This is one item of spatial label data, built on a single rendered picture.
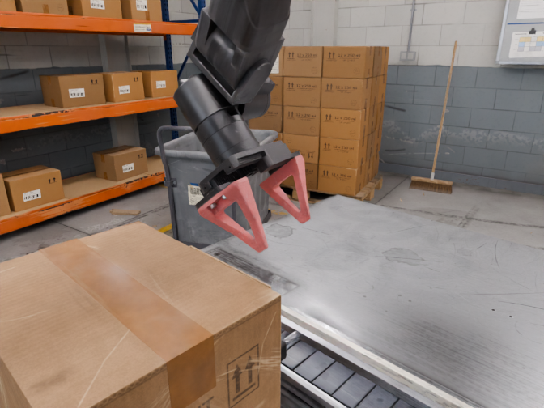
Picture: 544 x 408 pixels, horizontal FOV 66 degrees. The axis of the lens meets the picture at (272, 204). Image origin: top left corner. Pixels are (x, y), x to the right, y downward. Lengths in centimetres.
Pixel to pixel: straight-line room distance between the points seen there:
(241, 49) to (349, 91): 320
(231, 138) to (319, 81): 324
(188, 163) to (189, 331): 220
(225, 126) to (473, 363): 64
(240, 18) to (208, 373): 33
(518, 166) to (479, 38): 133
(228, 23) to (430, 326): 73
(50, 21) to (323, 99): 218
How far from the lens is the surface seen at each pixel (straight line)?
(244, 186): 41
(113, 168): 422
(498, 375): 89
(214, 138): 47
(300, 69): 375
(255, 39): 42
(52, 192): 387
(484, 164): 493
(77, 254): 59
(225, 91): 46
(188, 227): 276
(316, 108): 372
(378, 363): 71
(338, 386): 71
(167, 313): 44
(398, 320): 95
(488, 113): 484
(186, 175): 261
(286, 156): 49
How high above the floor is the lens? 137
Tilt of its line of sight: 20 degrees down
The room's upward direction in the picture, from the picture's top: straight up
